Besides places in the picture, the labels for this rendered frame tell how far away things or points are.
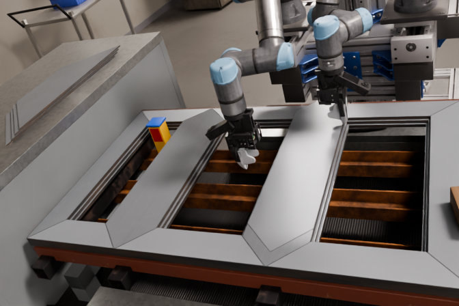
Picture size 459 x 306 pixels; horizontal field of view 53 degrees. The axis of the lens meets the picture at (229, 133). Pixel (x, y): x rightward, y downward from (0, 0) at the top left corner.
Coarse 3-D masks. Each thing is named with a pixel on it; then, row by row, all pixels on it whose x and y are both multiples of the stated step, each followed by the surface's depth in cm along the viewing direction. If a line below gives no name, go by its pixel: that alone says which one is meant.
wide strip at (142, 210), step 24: (192, 120) 180; (216, 120) 176; (168, 144) 169; (192, 144) 165; (168, 168) 156; (192, 168) 153; (144, 192) 148; (168, 192) 145; (120, 216) 140; (144, 216) 138; (120, 240) 131
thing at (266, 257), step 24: (264, 120) 168; (288, 120) 164; (360, 120) 154; (384, 120) 151; (408, 120) 147; (216, 144) 165; (120, 168) 168; (336, 168) 138; (96, 192) 158; (72, 216) 148; (168, 216) 137; (312, 240) 115; (192, 264) 120; (216, 264) 117; (240, 264) 113; (264, 264) 111; (384, 288) 101; (408, 288) 98; (432, 288) 96
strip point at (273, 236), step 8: (248, 224) 124; (256, 224) 123; (264, 224) 122; (256, 232) 121; (264, 232) 120; (272, 232) 119; (280, 232) 118; (288, 232) 118; (296, 232) 117; (304, 232) 116; (264, 240) 117; (272, 240) 117; (280, 240) 116; (288, 240) 115; (272, 248) 115
